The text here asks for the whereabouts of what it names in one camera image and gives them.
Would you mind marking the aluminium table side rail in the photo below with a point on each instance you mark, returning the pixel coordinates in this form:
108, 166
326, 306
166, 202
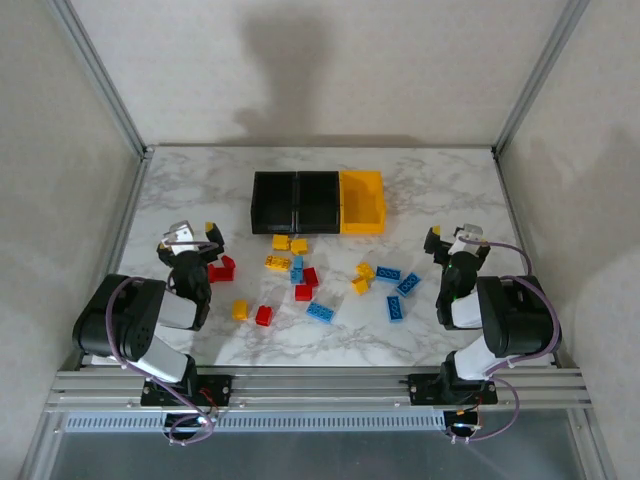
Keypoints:
119, 250
513, 210

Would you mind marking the yellow plastic bin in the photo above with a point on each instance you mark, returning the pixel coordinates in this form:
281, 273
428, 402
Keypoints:
362, 200

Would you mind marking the wide aluminium mounting rail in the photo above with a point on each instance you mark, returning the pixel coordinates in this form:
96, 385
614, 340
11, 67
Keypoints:
320, 390

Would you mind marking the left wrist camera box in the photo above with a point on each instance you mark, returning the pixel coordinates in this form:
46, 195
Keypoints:
179, 232

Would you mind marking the small blue lego brick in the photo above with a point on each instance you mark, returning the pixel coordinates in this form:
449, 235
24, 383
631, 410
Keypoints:
298, 270

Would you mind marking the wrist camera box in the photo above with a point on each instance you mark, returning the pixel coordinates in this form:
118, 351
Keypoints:
179, 232
467, 235

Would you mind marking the yellow two-by-four lego brick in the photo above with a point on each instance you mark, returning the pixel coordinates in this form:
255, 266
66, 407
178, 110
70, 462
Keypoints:
278, 263

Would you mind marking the aluminium frame post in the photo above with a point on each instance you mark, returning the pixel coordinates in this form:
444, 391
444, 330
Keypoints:
537, 75
101, 75

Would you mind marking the red lego brick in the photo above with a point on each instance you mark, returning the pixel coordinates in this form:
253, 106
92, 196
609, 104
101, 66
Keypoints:
303, 292
310, 276
263, 315

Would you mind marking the red L-shaped lego piece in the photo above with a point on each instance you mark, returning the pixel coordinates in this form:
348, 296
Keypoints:
222, 271

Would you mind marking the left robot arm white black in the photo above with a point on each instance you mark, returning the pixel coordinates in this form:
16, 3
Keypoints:
120, 320

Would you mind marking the black plastic bin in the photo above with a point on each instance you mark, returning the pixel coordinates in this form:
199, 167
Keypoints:
272, 200
317, 200

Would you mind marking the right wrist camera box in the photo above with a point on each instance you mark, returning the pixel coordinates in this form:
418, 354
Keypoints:
467, 235

